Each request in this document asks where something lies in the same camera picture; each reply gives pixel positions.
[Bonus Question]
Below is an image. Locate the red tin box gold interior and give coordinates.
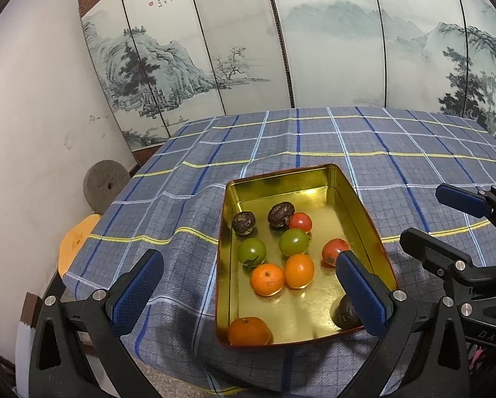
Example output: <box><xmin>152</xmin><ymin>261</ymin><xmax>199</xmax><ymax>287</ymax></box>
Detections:
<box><xmin>214</xmin><ymin>164</ymin><xmax>399</xmax><ymax>348</ymax></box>

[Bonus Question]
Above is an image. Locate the painted landscape folding screen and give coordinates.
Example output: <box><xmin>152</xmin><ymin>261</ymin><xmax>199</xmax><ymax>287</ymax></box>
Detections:
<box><xmin>78</xmin><ymin>0</ymin><xmax>496</xmax><ymax>152</ymax></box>

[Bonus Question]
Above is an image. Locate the green tomato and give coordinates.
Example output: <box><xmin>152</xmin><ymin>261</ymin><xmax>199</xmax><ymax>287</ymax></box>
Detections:
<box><xmin>279</xmin><ymin>228</ymin><xmax>310</xmax><ymax>256</ymax></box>
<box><xmin>237</xmin><ymin>238</ymin><xmax>267</xmax><ymax>268</ymax></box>

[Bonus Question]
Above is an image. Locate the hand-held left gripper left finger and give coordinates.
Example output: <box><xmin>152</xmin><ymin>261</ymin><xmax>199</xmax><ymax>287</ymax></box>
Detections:
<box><xmin>27</xmin><ymin>249</ymin><xmax>165</xmax><ymax>398</ymax></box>

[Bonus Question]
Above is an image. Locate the orange tangerine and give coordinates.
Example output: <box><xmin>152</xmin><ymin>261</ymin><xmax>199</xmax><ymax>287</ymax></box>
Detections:
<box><xmin>284</xmin><ymin>254</ymin><xmax>315</xmax><ymax>289</ymax></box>
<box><xmin>227</xmin><ymin>317</ymin><xmax>272</xmax><ymax>346</ymax></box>
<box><xmin>250</xmin><ymin>263</ymin><xmax>286</xmax><ymax>297</ymax></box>

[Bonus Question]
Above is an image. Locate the brown water chestnut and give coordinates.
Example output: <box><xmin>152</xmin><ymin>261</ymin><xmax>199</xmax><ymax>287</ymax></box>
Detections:
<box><xmin>332</xmin><ymin>294</ymin><xmax>363</xmax><ymax>330</ymax></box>
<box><xmin>232</xmin><ymin>211</ymin><xmax>257</xmax><ymax>236</ymax></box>
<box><xmin>267</xmin><ymin>201</ymin><xmax>296</xmax><ymax>228</ymax></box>

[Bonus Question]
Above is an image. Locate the grey round stone disc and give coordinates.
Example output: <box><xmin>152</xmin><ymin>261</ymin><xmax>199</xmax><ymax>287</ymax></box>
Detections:
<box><xmin>84</xmin><ymin>160</ymin><xmax>130</xmax><ymax>215</ymax></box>

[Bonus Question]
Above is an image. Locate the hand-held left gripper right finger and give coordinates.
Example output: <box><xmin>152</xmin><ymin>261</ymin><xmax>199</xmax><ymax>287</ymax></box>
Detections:
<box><xmin>336</xmin><ymin>249</ymin><xmax>470</xmax><ymax>398</ymax></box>

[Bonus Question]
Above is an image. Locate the blue plaid tablecloth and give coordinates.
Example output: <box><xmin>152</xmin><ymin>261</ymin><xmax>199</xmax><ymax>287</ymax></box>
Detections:
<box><xmin>63</xmin><ymin>106</ymin><xmax>496</xmax><ymax>394</ymax></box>

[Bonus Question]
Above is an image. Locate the brown cardboard box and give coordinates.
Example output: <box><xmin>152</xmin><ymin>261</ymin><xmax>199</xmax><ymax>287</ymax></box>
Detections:
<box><xmin>22</xmin><ymin>292</ymin><xmax>45</xmax><ymax>329</ymax></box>

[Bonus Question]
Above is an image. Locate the red tomato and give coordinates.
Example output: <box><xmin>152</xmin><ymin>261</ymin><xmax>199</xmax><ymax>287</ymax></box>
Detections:
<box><xmin>321</xmin><ymin>238</ymin><xmax>350</xmax><ymax>268</ymax></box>
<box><xmin>289</xmin><ymin>212</ymin><xmax>313</xmax><ymax>233</ymax></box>

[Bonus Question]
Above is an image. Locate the orange round stool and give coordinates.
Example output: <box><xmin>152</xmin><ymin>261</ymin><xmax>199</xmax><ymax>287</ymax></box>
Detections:
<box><xmin>58</xmin><ymin>214</ymin><xmax>102</xmax><ymax>276</ymax></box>

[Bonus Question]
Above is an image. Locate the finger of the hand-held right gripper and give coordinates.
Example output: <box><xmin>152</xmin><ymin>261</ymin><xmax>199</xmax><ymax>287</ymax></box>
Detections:
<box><xmin>399</xmin><ymin>227</ymin><xmax>496</xmax><ymax>357</ymax></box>
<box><xmin>436</xmin><ymin>183</ymin><xmax>496</xmax><ymax>221</ymax></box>

